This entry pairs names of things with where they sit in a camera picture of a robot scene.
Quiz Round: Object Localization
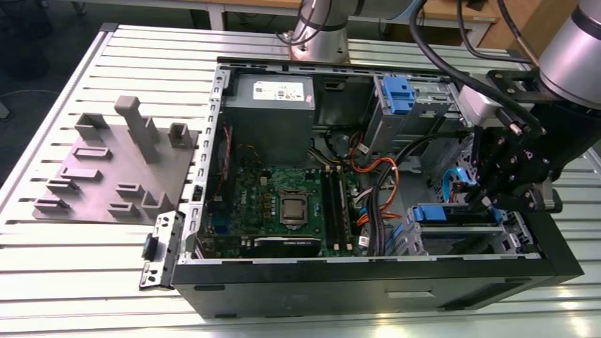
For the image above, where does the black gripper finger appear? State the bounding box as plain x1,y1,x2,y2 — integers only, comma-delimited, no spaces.
471,126,517,209
487,140,549,212

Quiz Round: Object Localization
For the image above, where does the hard disk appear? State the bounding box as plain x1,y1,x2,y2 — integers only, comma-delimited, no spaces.
406,205,513,247

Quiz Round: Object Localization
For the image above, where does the metal disk bay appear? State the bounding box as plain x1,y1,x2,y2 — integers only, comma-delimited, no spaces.
405,202,526,256

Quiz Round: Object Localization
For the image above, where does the silver metal drive cage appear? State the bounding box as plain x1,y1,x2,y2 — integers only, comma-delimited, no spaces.
364,73,473,156

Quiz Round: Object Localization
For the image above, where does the wooden cabinet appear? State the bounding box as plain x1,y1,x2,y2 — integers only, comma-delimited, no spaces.
478,0,578,71

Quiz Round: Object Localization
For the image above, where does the black RAM stick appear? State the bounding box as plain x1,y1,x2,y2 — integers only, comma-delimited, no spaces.
333,165,353,247

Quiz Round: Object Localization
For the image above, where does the silver CPU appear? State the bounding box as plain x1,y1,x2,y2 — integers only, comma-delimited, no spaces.
281,198,306,218

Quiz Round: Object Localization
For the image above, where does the CPU socket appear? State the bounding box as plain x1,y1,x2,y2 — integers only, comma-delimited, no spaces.
276,188,312,232

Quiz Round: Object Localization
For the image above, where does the grey power supply unit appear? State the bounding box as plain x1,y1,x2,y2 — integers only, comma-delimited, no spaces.
220,73,316,168

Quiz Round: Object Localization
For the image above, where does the green motherboard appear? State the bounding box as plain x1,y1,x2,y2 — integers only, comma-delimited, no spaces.
198,165,372,258

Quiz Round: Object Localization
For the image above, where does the black graphics card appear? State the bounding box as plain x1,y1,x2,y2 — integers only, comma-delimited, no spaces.
238,235,322,260

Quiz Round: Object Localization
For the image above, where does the black open PC case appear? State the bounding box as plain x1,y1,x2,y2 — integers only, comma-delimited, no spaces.
170,55,585,320

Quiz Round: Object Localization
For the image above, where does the blue black latch knob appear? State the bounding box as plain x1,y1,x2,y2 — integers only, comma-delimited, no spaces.
141,233,161,261

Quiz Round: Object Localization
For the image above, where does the grey parts rack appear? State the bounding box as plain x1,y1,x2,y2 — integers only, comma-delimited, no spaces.
30,94,201,226

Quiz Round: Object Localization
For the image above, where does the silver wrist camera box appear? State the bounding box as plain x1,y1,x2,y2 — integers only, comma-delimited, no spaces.
529,180,563,215
457,87,501,127

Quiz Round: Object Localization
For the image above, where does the blue data wire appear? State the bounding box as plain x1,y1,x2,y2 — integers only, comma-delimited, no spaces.
441,168,478,205

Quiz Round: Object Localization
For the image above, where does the orange wire bundle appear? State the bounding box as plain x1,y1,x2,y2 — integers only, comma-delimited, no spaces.
352,156,402,230

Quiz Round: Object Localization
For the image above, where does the blue plastic drive bracket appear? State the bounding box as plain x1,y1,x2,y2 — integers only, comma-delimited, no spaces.
382,75,417,115

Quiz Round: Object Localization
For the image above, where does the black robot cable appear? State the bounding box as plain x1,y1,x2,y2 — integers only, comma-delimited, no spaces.
406,0,549,137

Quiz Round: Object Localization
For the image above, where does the wooden desk white frame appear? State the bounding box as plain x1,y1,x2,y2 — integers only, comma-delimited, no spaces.
186,0,499,49

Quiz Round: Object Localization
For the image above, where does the metal slot retainer bracket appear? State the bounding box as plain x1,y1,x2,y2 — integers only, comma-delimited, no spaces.
138,210,185,290

